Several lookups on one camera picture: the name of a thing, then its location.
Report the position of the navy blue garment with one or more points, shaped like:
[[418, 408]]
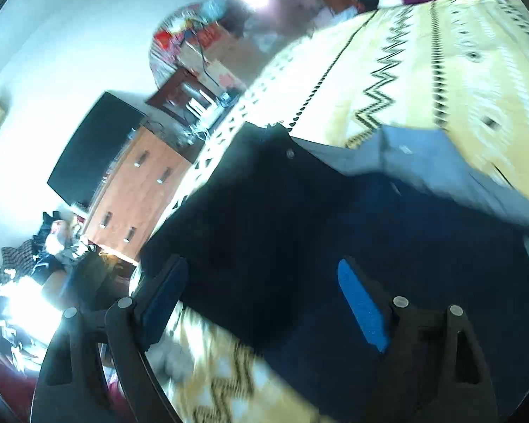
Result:
[[263, 239]]

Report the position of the white wifi router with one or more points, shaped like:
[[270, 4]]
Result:
[[202, 105]]

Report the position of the stacked cardboard boxes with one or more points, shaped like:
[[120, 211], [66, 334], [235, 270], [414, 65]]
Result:
[[207, 39]]

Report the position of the wooden dresser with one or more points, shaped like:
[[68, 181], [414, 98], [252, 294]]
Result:
[[135, 195]]

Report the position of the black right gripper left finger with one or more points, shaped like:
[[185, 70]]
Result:
[[72, 385]]

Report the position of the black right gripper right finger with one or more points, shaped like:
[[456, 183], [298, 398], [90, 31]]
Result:
[[431, 366]]

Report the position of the black television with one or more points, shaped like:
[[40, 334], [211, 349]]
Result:
[[92, 148]]

